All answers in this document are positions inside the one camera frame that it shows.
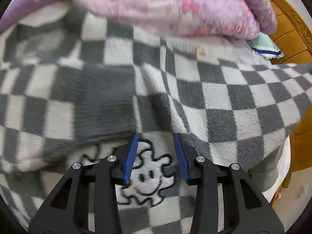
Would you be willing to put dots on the grey garment on bed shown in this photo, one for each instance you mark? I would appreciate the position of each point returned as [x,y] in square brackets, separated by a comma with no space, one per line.
[265,174]

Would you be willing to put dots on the white patterned bed blanket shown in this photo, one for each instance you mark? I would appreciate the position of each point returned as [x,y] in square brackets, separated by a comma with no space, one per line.
[214,47]

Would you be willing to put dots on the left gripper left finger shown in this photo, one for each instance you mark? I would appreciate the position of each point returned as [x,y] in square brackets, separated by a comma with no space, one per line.
[65,210]

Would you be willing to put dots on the grey white checkered cardigan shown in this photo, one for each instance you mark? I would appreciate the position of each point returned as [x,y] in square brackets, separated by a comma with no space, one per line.
[75,86]

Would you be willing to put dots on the striped teal white pillow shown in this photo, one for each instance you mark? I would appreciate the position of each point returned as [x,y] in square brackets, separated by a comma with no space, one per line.
[265,47]

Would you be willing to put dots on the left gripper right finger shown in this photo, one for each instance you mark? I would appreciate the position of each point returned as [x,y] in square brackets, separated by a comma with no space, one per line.
[246,210]

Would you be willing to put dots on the purple pink floral duvet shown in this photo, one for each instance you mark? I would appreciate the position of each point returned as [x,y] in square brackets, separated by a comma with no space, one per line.
[239,19]

